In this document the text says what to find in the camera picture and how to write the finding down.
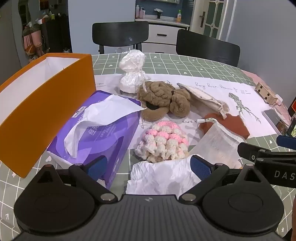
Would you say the pink cloth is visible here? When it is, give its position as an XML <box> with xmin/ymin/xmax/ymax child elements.
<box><xmin>240</xmin><ymin>70</ymin><xmax>296</xmax><ymax>123</ymax></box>

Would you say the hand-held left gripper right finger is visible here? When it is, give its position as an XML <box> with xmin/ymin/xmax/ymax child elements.
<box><xmin>178</xmin><ymin>155</ymin><xmax>269</xmax><ymax>202</ymax></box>

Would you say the beige cloth pouch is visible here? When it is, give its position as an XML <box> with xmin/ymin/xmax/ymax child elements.
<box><xmin>177</xmin><ymin>83</ymin><xmax>229</xmax><ymax>118</ymax></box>

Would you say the pink and white crochet piece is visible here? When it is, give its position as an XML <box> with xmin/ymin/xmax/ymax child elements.
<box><xmin>135</xmin><ymin>120</ymin><xmax>190</xmax><ymax>163</ymax></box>

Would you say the knotted clear plastic bag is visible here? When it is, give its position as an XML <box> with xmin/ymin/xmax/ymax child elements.
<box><xmin>119</xmin><ymin>50</ymin><xmax>147</xmax><ymax>93</ymax></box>

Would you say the black shoe cabinet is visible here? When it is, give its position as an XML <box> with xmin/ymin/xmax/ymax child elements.
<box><xmin>43</xmin><ymin>15</ymin><xmax>72</xmax><ymax>54</ymax></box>

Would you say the purple tissue pack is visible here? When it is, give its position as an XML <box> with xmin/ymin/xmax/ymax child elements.
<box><xmin>46</xmin><ymin>90</ymin><xmax>142</xmax><ymax>189</ymax></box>

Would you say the white drawer cabinet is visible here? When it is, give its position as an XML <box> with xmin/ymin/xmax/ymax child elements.
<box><xmin>135</xmin><ymin>18</ymin><xmax>190</xmax><ymax>55</ymax></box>

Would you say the white plastic bag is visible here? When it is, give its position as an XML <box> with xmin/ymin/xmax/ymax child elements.
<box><xmin>126</xmin><ymin>159</ymin><xmax>201</xmax><ymax>194</ymax></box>

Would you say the white mesh bag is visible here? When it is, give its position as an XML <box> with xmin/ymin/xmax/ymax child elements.
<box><xmin>190</xmin><ymin>118</ymin><xmax>247</xmax><ymax>168</ymax></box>

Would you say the glass panel door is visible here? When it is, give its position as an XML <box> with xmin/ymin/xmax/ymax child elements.
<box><xmin>190</xmin><ymin>0</ymin><xmax>230</xmax><ymax>41</ymax></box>

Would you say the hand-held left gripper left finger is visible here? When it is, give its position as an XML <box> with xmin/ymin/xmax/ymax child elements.
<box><xmin>37</xmin><ymin>156</ymin><xmax>118</xmax><ymax>202</ymax></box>

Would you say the orange cardboard box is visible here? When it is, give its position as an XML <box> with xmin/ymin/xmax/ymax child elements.
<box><xmin>0</xmin><ymin>53</ymin><xmax>96</xmax><ymax>178</ymax></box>

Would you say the pink hanging storage bag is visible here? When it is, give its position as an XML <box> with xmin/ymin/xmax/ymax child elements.
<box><xmin>22</xmin><ymin>17</ymin><xmax>47</xmax><ymax>63</ymax></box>

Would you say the orange wall picture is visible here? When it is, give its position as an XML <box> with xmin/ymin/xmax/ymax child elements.
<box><xmin>40</xmin><ymin>0</ymin><xmax>54</xmax><ymax>11</ymax></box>

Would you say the black chair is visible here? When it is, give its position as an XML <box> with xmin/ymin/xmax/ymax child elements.
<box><xmin>92</xmin><ymin>21</ymin><xmax>149</xmax><ymax>55</ymax></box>
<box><xmin>176</xmin><ymin>29</ymin><xmax>241</xmax><ymax>67</ymax></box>

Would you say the green checked tablecloth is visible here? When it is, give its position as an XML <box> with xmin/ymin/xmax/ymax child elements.
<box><xmin>0</xmin><ymin>53</ymin><xmax>296</xmax><ymax>241</ymax></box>

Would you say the rust brown cloth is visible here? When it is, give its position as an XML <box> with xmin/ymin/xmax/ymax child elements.
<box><xmin>199</xmin><ymin>113</ymin><xmax>250</xmax><ymax>139</ymax></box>

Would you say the wooden dice box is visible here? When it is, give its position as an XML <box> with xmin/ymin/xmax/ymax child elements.
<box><xmin>255</xmin><ymin>82</ymin><xmax>284</xmax><ymax>106</ymax></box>

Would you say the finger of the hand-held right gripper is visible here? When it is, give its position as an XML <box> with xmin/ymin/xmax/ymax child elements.
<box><xmin>276</xmin><ymin>135</ymin><xmax>296</xmax><ymax>151</ymax></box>
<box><xmin>237</xmin><ymin>142</ymin><xmax>273</xmax><ymax>164</ymax></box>

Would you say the smartphone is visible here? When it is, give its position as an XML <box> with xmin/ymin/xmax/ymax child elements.
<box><xmin>261</xmin><ymin>108</ymin><xmax>289</xmax><ymax>127</ymax></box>

